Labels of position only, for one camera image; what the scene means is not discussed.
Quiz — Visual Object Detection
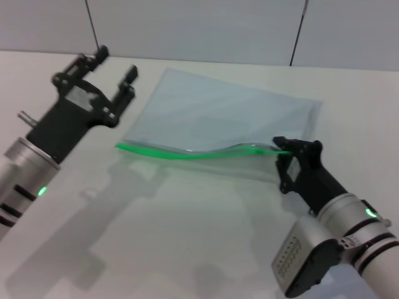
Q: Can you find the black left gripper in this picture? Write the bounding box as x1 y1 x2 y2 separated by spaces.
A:
26 45 140 163

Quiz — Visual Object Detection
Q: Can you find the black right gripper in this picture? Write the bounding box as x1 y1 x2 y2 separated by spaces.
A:
272 136 349 217

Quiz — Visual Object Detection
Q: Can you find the transparent green-zip document bag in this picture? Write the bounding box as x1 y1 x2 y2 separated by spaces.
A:
115 68 324 183

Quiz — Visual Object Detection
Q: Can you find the silver left connector plug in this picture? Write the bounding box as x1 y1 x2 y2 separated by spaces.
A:
17 111 39 129

